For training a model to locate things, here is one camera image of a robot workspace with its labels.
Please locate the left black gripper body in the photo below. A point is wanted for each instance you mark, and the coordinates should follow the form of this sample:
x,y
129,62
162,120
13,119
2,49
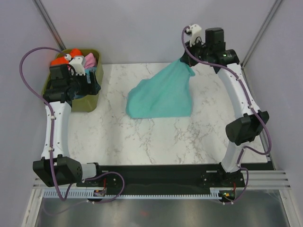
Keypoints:
x,y
80,84

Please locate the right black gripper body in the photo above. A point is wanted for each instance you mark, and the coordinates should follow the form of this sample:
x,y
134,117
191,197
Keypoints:
x,y
199,52

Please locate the teal t shirt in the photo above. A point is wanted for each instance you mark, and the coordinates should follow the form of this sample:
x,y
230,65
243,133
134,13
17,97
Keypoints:
x,y
166,94

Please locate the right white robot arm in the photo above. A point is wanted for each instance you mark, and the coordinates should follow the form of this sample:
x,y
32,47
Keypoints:
x,y
249,120

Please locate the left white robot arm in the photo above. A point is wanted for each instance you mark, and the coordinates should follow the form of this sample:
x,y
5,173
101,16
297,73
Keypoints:
x,y
55,166

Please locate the grey blue t shirt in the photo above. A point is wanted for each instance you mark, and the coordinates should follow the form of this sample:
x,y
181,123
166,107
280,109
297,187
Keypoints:
x,y
81,97

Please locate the light blue t shirt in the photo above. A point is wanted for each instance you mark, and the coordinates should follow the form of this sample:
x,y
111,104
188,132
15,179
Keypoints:
x,y
88,70

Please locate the olive green plastic bin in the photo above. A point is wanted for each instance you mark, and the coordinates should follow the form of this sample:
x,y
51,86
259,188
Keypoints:
x,y
91,101

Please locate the pink t shirt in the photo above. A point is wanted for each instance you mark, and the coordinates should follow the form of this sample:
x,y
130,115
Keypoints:
x,y
90,61

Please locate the orange t shirt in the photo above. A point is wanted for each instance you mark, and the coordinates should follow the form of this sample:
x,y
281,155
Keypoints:
x,y
61,60

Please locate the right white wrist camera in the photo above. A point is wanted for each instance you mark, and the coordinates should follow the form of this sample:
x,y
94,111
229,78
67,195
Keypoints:
x,y
195,33

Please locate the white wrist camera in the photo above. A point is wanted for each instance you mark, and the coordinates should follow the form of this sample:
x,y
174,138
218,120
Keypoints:
x,y
195,33
78,63

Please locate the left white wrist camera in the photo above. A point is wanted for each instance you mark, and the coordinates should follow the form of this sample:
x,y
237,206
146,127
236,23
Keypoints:
x,y
78,63

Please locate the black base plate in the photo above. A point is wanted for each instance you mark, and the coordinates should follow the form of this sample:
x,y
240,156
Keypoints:
x,y
165,179

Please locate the white slotted cable duct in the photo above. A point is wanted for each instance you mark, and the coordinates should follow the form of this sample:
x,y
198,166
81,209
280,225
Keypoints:
x,y
90,193

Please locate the aluminium extrusion rail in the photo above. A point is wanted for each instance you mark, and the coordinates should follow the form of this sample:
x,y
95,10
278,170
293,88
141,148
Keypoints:
x,y
268,180

